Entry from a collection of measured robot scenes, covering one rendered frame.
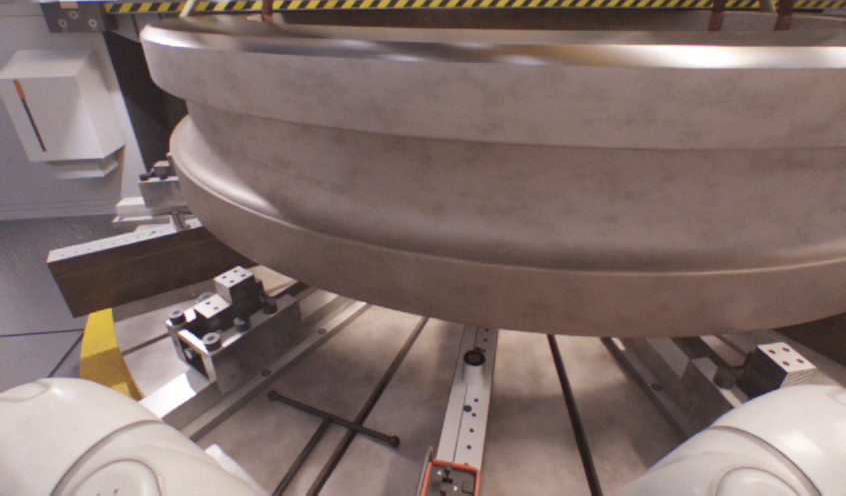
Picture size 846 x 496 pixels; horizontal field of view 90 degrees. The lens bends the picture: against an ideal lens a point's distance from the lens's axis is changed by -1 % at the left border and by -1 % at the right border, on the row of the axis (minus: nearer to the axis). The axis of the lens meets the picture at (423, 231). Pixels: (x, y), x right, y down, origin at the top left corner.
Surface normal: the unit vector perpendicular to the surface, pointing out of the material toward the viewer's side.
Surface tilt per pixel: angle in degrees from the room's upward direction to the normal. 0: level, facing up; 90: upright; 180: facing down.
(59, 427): 2
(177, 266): 90
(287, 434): 0
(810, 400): 22
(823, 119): 90
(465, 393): 0
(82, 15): 90
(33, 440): 17
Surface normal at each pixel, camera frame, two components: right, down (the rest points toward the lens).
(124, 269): 0.53, 0.40
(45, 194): 0.13, 0.47
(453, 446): 0.00, -0.88
